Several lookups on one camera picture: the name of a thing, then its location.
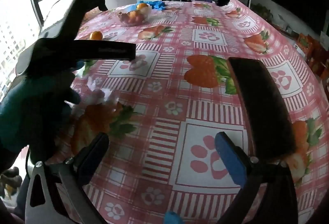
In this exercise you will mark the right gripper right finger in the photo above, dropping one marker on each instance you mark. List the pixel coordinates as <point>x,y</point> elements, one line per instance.
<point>279,203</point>

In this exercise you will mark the clear plastic fruit bowl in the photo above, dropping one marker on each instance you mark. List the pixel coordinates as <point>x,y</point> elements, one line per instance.
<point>134,17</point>

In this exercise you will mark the small orange kumquat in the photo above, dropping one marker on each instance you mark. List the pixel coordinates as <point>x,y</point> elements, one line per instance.
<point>96,35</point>

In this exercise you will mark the blue gloves pile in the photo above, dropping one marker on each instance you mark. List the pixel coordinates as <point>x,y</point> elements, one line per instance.
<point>157,4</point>

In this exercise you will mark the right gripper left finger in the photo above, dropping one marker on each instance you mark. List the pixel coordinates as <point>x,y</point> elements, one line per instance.
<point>43,202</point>

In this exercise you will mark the pink strawberry tablecloth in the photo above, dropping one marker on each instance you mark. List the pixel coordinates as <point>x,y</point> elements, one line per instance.
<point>182,95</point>

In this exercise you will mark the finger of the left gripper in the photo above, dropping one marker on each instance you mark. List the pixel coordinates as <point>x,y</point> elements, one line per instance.
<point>74,12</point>
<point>102,50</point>

